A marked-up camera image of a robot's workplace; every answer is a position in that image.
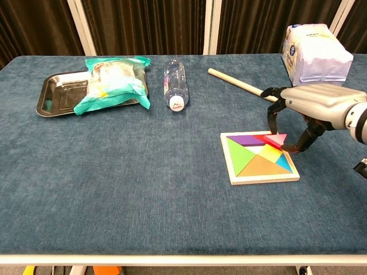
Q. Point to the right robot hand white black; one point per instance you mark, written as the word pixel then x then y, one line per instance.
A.
pixel 318 100

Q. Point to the pink triangle piece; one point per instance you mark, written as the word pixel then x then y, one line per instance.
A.
pixel 276 139

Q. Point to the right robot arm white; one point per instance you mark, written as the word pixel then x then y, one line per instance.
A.
pixel 359 123

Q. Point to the red tangram triangle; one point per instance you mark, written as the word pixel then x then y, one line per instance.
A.
pixel 259 139

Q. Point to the yellow tangram piece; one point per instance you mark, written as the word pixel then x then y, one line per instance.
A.
pixel 271 154

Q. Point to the blue triangular puzzle piece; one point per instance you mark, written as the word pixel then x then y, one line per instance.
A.
pixel 284 164

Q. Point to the purple tangram parallelogram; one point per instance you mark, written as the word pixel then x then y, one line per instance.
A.
pixel 243 140

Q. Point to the orange tangram triangle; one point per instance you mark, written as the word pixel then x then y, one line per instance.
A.
pixel 266 168

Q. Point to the colourful tangram puzzle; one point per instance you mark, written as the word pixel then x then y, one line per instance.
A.
pixel 263 180

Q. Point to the green tangram triangle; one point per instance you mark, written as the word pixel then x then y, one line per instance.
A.
pixel 238 157

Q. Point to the white tissue pack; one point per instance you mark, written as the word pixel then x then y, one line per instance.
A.
pixel 315 57

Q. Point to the wooden stick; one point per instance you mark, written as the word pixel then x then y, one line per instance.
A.
pixel 238 83

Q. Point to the dark brown curtain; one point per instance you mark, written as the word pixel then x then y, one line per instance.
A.
pixel 143 25
pixel 34 28
pixel 359 28
pixel 258 25

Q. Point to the clear plastic water bottle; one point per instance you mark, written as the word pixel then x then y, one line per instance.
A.
pixel 175 83

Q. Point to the blue table cloth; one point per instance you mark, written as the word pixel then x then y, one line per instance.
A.
pixel 143 172

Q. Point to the teal clear snack bag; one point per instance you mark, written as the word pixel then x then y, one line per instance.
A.
pixel 114 86

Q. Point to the stainless steel tray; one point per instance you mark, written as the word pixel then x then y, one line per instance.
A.
pixel 61 97

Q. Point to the orange box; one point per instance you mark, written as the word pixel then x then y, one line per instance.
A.
pixel 107 270

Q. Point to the white partition post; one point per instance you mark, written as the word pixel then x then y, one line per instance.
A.
pixel 212 28
pixel 81 28
pixel 342 14

